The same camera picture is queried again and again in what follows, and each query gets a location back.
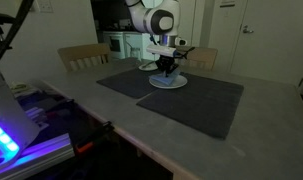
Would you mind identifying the yellowish flat item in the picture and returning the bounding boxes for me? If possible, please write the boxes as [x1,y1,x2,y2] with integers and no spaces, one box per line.
[9,81,35,96]

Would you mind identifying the grey stacked parts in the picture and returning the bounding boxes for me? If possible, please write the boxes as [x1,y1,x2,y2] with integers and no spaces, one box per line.
[24,104,50,131]

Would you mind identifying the white door black handle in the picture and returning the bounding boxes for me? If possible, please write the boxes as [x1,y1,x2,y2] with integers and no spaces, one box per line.
[179,0,197,48]

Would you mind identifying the metal spoon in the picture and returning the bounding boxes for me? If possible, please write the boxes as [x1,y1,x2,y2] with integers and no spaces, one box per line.
[141,60,156,70]

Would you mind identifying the silver lever door handle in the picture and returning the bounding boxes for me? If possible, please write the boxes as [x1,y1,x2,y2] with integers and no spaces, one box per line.
[241,24,255,35]

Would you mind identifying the white light switch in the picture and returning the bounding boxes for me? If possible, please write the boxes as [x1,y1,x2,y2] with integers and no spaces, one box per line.
[35,0,54,14]

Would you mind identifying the large white plate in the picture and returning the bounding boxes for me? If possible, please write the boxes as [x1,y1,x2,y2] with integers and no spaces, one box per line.
[148,73,189,90]

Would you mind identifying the dark ribbed placemat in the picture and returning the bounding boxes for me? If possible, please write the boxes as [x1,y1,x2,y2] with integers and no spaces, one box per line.
[96,67,160,100]
[135,71,245,140]

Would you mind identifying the black looped camera cable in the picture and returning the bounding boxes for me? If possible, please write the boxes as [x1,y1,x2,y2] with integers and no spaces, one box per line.
[176,46,196,62]

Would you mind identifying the aluminium rail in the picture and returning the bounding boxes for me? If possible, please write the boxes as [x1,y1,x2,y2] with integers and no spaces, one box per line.
[0,133,75,180]

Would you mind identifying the white robot base blue light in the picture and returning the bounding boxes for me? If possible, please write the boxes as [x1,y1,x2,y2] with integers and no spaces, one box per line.
[0,66,42,168]

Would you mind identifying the dark blue robot cable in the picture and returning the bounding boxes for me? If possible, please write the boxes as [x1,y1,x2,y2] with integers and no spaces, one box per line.
[149,33,159,46]

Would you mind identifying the white oven dark window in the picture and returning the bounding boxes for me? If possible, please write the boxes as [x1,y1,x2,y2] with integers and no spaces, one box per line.
[102,30,126,61]

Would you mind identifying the light wooden slat chair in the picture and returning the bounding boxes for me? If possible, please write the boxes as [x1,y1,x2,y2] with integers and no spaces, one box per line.
[56,43,113,73]
[175,46,219,72]

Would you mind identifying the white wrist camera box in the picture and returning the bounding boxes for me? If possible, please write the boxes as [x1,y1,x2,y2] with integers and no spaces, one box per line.
[145,44,179,58]

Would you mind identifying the small white plate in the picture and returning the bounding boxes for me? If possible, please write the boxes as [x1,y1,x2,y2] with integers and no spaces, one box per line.
[138,61,159,72]

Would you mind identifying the clamp with red-orange grip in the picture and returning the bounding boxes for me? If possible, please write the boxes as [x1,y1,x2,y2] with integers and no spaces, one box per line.
[74,120,115,156]

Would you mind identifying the black slanted pole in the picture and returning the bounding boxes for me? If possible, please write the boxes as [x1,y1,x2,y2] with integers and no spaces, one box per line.
[0,0,35,73]

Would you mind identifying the white room door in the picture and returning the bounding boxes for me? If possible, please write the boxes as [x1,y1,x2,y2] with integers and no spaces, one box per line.
[230,0,303,86]

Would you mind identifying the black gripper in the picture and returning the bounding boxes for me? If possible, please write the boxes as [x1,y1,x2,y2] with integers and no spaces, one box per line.
[155,54,180,79]

